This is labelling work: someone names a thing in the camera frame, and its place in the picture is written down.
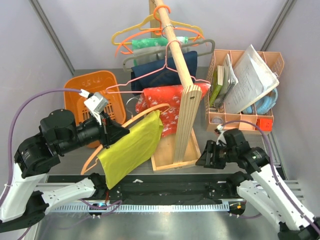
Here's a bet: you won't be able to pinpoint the orange plastic hanger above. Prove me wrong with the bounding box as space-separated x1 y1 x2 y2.
111 4 205 56

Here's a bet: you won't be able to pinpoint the green book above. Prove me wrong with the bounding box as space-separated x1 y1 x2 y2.
209 65 225 107

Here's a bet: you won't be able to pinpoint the peach desk organizer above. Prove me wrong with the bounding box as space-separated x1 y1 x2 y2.
204 49 285 135

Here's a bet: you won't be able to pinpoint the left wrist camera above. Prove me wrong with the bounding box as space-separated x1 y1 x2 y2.
79 89 109 125

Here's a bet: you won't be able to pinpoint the wooden clothes rack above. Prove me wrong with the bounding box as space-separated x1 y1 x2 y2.
151 0 202 173

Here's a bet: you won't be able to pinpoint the grey plastic hanger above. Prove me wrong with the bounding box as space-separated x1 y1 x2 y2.
122 39 216 73

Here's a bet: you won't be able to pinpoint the light blue headphones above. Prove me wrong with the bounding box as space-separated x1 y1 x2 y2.
241 88 278 115

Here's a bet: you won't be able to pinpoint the green white cloth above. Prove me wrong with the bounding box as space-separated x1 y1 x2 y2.
131 36 189 50

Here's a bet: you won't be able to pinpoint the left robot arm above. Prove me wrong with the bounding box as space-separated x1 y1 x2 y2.
0 109 130 233

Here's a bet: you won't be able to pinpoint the purple cable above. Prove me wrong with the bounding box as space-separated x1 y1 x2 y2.
222 119 320 236
0 87 82 206

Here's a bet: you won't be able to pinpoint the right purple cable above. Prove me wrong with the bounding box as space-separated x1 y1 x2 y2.
222 119 320 236

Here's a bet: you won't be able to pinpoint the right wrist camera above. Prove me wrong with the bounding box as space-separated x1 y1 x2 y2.
215 124 227 146

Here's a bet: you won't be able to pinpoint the navy blue trousers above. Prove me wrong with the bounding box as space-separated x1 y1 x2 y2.
130 50 198 93

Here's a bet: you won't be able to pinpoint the white paper document folder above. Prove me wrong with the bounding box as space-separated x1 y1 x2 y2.
224 45 280 114

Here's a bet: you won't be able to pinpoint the red cube socket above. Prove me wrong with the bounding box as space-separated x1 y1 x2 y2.
256 118 273 132

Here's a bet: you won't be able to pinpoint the orange plastic basket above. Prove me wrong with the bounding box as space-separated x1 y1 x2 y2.
63 70 127 149

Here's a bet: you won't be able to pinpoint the pink wire hanger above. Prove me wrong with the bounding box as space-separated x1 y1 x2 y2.
105 39 216 94

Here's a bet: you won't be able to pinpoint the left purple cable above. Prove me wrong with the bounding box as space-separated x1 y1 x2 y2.
0 87 82 206

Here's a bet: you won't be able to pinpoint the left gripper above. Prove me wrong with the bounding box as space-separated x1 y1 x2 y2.
59 109 131 154

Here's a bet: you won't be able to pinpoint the peach wooden-look hanger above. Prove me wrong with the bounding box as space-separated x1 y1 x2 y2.
80 103 171 176

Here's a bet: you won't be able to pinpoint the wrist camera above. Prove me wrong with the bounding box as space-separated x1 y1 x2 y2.
215 124 227 146
79 89 109 125

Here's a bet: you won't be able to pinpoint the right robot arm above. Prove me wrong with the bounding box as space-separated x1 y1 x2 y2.
196 128 320 240

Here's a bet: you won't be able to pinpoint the red patterned cloth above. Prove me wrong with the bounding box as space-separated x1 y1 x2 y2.
135 83 211 138

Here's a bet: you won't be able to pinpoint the grey cloth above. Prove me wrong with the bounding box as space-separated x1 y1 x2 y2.
132 44 191 61

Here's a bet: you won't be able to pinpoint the yellow-green trousers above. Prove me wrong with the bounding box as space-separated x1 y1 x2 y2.
97 110 164 189

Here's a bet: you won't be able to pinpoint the tape roll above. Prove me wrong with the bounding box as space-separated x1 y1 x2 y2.
211 116 224 125

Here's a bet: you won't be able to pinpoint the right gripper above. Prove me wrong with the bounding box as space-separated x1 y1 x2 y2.
195 139 237 170

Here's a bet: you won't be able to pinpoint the yellow plastic hanger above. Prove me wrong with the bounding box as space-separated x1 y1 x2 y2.
111 13 204 47

